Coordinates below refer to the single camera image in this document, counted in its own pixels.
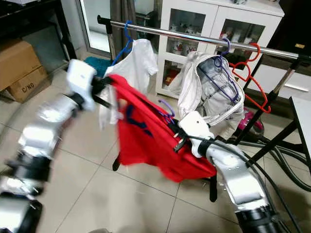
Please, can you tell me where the purple clothes hanger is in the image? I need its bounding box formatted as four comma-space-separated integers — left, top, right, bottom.
197, 38, 241, 105
158, 100, 175, 124

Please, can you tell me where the red printed t-shirt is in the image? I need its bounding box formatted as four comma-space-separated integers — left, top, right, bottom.
109, 74, 218, 183

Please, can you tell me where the cream white jacket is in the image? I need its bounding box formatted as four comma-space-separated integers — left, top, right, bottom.
177, 51, 246, 139

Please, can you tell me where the white shirt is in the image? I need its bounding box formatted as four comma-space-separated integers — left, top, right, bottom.
99, 39, 158, 131

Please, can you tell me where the blue clothes hanger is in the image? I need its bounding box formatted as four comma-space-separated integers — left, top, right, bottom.
111, 19, 134, 66

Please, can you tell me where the red clothes hanger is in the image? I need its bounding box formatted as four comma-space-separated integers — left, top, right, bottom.
228, 43, 272, 114

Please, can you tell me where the teal floor mat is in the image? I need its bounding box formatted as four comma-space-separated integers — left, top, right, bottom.
83, 56, 112, 78

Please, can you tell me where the small printed cardboard box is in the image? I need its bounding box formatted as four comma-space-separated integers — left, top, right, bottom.
7, 66, 56, 103

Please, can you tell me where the white framed glass door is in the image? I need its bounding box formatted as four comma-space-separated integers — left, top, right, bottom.
80, 0, 158, 54

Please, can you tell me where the pink vacuum cleaner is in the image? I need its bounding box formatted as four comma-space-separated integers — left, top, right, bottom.
238, 111, 265, 141

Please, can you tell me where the grey curtain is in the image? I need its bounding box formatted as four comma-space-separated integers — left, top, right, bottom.
109, 0, 137, 56

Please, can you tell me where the large plain cardboard box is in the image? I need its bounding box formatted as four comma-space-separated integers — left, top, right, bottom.
0, 38, 47, 90

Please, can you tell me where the black desk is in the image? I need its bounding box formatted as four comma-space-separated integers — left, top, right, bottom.
0, 0, 78, 61

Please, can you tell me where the white glass door cabinet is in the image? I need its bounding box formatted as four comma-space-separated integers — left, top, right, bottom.
155, 0, 285, 100

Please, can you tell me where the white low drawer unit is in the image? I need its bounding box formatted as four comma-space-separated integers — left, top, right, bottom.
255, 61, 311, 100

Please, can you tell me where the large black speaker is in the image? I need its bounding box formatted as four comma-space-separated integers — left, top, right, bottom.
270, 0, 311, 61

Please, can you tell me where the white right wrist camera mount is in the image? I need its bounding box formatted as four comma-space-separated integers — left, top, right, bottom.
180, 111, 214, 158

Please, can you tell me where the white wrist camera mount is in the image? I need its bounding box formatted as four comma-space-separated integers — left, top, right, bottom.
67, 59, 98, 110
180, 111, 214, 158

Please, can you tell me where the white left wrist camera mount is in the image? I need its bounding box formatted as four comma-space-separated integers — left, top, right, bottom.
67, 59, 98, 110

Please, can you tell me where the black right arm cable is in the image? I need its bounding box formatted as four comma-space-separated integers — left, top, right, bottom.
204, 137, 299, 231

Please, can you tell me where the black clothes rack silver rail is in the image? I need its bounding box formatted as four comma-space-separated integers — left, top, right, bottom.
97, 15, 311, 203

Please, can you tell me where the dark vacuum hose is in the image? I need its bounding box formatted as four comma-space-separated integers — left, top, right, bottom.
238, 138, 311, 192

